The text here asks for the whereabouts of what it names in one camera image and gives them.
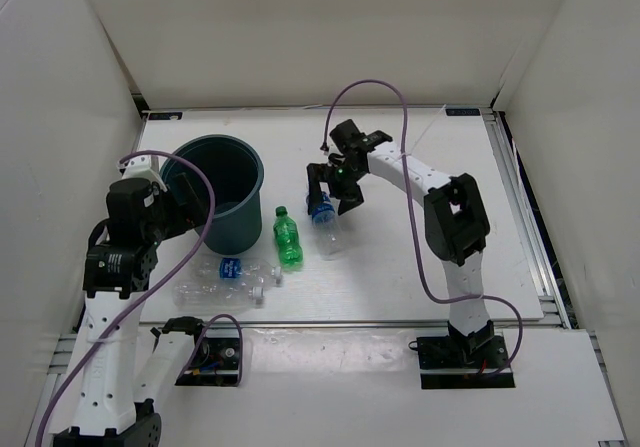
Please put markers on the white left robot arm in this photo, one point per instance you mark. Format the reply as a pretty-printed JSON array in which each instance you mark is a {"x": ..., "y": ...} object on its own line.
[{"x": 116, "y": 285}]

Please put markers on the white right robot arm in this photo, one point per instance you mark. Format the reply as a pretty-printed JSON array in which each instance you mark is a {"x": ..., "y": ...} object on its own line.
[{"x": 455, "y": 220}]

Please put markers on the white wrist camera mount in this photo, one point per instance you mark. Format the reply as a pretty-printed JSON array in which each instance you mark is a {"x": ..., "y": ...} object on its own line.
[
  {"x": 145, "y": 166},
  {"x": 335, "y": 159}
]

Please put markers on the clear bottle without label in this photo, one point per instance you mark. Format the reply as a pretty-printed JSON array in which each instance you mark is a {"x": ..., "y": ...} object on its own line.
[{"x": 228, "y": 295}]

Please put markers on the dark teal plastic bin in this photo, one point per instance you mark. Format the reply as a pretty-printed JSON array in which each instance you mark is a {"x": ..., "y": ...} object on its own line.
[{"x": 236, "y": 173}]

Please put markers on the clear bottle blue label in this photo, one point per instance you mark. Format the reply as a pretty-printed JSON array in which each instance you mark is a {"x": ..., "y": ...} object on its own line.
[{"x": 247, "y": 271}]

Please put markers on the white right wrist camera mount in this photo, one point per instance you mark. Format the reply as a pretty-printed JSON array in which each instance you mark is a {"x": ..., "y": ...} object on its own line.
[{"x": 335, "y": 159}]

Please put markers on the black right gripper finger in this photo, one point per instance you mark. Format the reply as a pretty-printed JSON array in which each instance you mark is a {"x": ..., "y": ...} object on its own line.
[
  {"x": 317, "y": 173},
  {"x": 350, "y": 199}
]

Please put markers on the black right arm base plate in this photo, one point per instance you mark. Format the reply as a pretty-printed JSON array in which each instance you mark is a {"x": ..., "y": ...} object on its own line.
[{"x": 444, "y": 366}]

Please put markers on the green plastic soda bottle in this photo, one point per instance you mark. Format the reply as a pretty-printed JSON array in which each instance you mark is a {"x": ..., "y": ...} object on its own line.
[{"x": 286, "y": 235}]

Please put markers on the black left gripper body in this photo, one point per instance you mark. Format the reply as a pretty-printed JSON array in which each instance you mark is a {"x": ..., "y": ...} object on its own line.
[{"x": 163, "y": 219}]

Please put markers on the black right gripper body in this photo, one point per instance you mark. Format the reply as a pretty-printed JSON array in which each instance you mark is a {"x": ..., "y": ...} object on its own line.
[{"x": 344, "y": 177}]

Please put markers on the blue label water bottle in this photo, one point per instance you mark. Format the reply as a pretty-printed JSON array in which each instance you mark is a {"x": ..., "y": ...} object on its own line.
[{"x": 327, "y": 231}]

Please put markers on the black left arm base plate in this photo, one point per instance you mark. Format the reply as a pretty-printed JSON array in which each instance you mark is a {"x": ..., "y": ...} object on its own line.
[{"x": 217, "y": 363}]

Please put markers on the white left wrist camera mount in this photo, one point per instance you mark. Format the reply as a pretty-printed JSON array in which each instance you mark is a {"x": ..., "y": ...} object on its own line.
[{"x": 145, "y": 166}]

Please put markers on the white zip tie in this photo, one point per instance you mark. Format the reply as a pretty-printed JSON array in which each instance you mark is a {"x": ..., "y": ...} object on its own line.
[{"x": 441, "y": 113}]

